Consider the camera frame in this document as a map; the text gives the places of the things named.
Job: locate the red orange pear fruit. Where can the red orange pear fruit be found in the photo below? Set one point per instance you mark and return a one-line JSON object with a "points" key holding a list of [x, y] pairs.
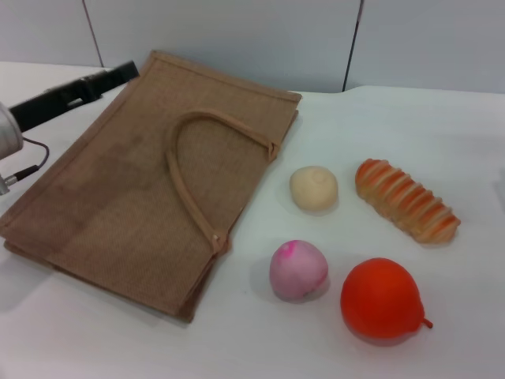
{"points": [[378, 302]]}

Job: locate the pink peach shaped bun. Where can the pink peach shaped bun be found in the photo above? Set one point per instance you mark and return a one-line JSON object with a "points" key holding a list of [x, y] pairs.
{"points": [[298, 272]]}

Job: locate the cream round egg yolk pastry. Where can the cream round egg yolk pastry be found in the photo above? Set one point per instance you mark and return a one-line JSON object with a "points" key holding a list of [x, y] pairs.
{"points": [[313, 189]]}

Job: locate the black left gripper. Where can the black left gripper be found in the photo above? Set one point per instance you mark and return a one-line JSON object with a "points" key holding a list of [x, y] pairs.
{"points": [[59, 98]]}

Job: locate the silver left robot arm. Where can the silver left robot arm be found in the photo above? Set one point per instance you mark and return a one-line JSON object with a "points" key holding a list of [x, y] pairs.
{"points": [[8, 132]]}

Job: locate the orange striped long bread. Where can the orange striped long bread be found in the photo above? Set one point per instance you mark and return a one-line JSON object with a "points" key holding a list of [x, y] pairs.
{"points": [[406, 201]]}

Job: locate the brown burlap tote bag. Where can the brown burlap tote bag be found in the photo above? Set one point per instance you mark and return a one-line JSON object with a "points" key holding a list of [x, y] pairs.
{"points": [[118, 197]]}

